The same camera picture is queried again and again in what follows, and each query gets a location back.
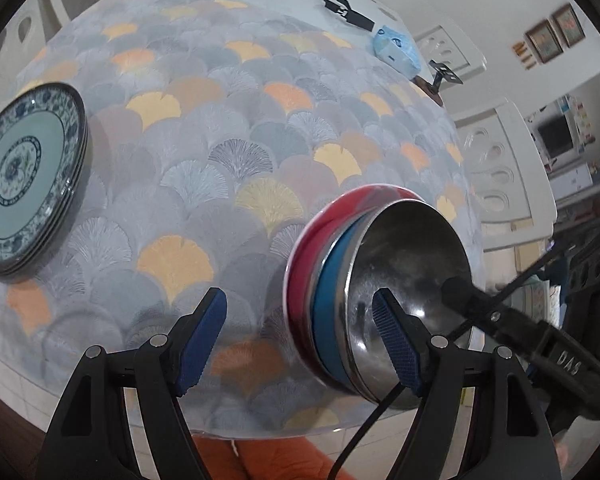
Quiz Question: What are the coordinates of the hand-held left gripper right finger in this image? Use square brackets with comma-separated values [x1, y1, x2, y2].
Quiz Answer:
[371, 288, 563, 480]

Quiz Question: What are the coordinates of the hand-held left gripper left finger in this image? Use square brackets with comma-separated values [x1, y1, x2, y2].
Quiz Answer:
[35, 287, 228, 480]

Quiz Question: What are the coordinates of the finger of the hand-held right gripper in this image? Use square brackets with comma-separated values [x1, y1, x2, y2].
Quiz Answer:
[441, 276, 547, 357]

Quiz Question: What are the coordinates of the blue steel-lined bowl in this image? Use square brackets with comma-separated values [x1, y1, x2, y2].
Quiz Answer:
[312, 199, 473, 410]

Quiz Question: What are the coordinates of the red steel-lined bowl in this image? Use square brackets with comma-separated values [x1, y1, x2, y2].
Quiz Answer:
[286, 185, 421, 381]

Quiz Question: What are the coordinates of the blue patterned plate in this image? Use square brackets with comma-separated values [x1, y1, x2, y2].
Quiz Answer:
[0, 82, 83, 267]
[0, 86, 90, 277]

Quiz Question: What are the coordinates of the black chair with holes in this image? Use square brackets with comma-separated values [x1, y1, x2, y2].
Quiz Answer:
[550, 217, 600, 351]

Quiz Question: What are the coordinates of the white chair with oval holes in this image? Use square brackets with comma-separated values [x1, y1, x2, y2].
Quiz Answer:
[412, 25, 487, 83]
[0, 0, 81, 76]
[452, 99, 556, 256]

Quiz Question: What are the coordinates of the fan-patterned tablecloth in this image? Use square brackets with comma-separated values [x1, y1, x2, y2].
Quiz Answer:
[0, 0, 481, 436]

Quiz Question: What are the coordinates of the white microwave oven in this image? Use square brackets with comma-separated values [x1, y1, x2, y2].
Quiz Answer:
[532, 112, 581, 161]

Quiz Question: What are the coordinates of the light blue packet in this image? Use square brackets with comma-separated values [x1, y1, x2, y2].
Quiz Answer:
[372, 25, 423, 80]

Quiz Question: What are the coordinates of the brown framed picture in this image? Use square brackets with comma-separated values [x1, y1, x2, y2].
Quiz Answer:
[551, 4, 587, 48]
[524, 20, 565, 65]

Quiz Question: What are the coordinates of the black metal tool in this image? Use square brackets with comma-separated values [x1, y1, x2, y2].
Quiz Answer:
[321, 0, 378, 32]

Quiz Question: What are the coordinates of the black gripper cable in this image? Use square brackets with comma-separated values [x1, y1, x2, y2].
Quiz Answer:
[327, 240, 576, 480]

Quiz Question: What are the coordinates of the black metal bracket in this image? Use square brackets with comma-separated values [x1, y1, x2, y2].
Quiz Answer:
[427, 60, 463, 93]

